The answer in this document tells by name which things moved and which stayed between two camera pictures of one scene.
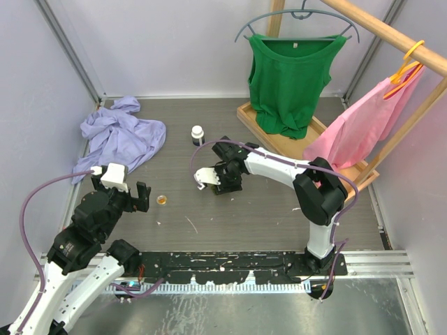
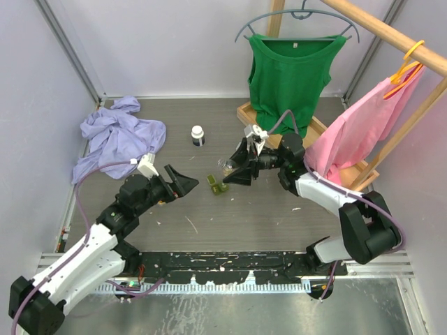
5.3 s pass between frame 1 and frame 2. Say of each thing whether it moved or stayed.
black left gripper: moved
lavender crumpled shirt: stayed
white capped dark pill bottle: stayed
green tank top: stayed
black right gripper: moved
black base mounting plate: stayed
